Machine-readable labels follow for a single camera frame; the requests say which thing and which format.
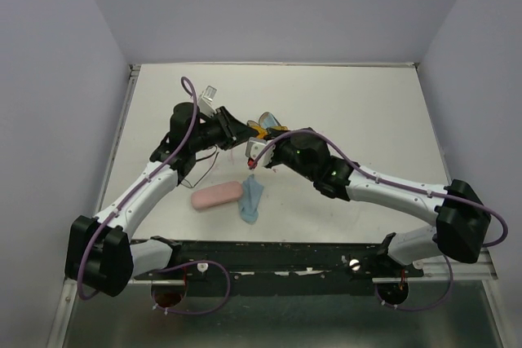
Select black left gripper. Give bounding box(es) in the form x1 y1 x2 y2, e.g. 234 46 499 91
191 106 259 153

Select yellow transparent sunglasses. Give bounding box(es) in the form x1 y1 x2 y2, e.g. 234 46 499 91
253 126 288 140

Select black glasses case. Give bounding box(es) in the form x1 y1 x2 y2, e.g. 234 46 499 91
246 112 288 132

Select thin wire-frame glasses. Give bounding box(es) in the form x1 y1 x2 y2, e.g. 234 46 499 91
181 149 219 189

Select pink glasses case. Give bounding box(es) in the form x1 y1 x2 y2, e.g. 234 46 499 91
191 181 243 211

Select light blue cleaning cloth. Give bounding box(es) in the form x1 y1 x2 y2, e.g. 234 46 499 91
259 112 281 129

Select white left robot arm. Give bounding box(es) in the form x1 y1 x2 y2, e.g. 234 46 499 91
64 103 258 297

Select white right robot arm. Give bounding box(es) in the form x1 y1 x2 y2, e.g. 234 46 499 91
264 129 491 276

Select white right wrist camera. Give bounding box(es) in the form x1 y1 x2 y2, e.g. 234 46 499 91
246 138 274 170

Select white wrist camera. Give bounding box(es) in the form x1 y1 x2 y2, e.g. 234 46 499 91
197 86 217 117
246 138 274 170

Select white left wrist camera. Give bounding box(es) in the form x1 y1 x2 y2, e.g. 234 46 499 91
197 86 217 117

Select aluminium table frame rail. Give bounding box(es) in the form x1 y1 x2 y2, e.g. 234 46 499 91
90 64 142 217

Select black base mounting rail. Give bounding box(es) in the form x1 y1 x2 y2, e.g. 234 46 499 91
136 240 423 297

